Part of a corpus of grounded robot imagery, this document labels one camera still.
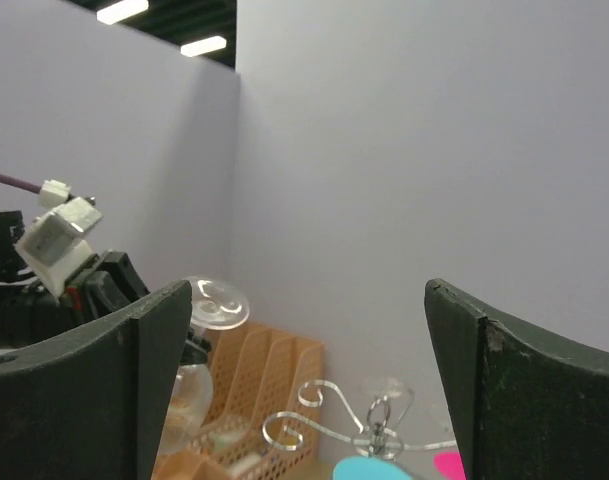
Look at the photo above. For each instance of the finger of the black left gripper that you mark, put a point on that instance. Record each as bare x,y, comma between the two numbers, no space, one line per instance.
196,349

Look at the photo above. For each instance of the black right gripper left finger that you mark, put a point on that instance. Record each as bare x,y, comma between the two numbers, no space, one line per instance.
91,403

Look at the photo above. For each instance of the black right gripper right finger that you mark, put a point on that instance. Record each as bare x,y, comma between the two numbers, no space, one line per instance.
524,402

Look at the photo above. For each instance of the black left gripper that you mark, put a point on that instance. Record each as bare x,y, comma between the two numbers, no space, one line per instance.
29,313

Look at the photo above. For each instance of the tall clear flute glass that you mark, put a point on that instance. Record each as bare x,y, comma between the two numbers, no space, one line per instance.
216,306

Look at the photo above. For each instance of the pink plastic goblet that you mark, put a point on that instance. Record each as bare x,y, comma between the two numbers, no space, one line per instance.
449,465

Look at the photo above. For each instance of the blue plastic goblet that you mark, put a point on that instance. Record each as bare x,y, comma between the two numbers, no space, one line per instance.
368,468

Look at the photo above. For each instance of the chrome wine glass rack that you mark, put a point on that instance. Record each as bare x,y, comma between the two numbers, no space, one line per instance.
375,435

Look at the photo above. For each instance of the peach plastic file organizer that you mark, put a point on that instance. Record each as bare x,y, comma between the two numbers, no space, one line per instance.
256,371

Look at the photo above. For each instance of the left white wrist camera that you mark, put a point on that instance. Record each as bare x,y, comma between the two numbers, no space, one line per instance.
54,245

